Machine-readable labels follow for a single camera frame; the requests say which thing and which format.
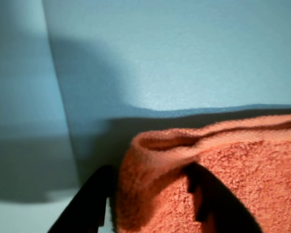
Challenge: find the grey table mat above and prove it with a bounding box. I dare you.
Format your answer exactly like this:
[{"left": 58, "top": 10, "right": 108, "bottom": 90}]
[{"left": 42, "top": 0, "right": 291, "bottom": 195}]

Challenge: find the orange terry towel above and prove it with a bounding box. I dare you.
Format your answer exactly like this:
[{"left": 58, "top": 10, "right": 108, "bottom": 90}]
[{"left": 115, "top": 114, "right": 291, "bottom": 233}]

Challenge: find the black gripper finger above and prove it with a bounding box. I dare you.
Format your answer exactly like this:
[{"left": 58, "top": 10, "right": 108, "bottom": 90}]
[
  {"left": 184, "top": 162, "right": 265, "bottom": 233},
  {"left": 47, "top": 165, "right": 117, "bottom": 233}
]

